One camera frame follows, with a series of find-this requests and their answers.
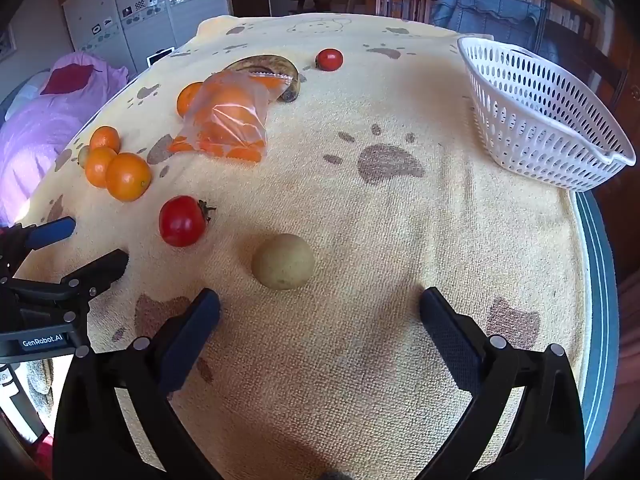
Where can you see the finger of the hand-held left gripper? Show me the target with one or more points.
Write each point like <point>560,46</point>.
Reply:
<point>50,232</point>
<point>100,272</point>

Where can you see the white tablet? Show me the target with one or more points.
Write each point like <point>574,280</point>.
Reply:
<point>160,56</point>

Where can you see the blue striped mattress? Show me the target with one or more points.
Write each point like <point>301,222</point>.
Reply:
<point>600,280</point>

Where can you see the grey sliding door wardrobe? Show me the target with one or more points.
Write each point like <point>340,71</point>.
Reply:
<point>140,20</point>

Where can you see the small orange mandarin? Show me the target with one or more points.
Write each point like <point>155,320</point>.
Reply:
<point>105,137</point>
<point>97,167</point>

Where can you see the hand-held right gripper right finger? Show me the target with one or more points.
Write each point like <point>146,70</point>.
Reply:
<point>447,340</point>

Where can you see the plastic bag of oranges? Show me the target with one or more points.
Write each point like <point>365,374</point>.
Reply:
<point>230,120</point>

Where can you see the small greenish fruit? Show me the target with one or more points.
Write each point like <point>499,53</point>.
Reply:
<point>83,156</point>

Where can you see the white plastic basket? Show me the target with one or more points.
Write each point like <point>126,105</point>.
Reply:
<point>525,125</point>

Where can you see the spotted ripe banana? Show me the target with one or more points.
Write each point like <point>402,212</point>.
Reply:
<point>265,62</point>

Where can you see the red cloth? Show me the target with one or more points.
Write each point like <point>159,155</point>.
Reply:
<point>65,80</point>

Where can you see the small red tomato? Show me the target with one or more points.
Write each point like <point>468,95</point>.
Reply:
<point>330,59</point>

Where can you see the pink quilt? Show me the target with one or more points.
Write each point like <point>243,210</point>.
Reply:
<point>30,135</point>

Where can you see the mandarin with dark spots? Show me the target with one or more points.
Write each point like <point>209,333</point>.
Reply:
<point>186,100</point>

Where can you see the large red tomato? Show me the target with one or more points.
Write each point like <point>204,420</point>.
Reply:
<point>181,221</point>

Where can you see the dark wooden chair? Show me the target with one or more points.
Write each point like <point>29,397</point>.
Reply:
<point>600,65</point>

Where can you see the round yellow pear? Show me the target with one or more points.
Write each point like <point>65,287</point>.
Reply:
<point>283,261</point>

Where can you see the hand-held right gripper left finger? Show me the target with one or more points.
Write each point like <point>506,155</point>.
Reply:
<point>187,347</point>

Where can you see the yellow paw print blanket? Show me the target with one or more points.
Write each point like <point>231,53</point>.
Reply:
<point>350,210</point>

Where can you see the large smooth orange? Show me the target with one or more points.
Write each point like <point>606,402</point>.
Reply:
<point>128,176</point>

